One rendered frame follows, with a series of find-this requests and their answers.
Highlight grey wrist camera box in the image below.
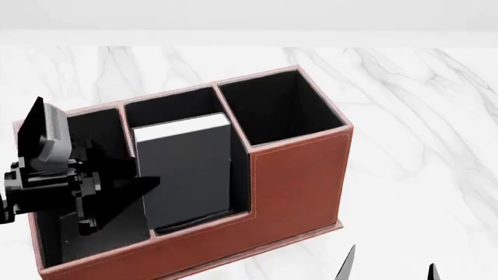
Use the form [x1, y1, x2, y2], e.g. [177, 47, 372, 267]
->
[28, 102, 75, 173]

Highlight brown leather desk caddy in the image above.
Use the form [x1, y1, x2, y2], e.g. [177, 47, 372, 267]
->
[12, 65, 356, 280]

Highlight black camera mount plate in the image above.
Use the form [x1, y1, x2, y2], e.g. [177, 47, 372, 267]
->
[16, 96, 45, 154]

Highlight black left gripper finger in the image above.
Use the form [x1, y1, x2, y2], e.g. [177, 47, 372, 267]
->
[82, 150, 138, 177]
[94, 175, 162, 232]

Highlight black hardcover book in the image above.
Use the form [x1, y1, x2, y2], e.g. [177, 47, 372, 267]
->
[133, 112, 235, 232]

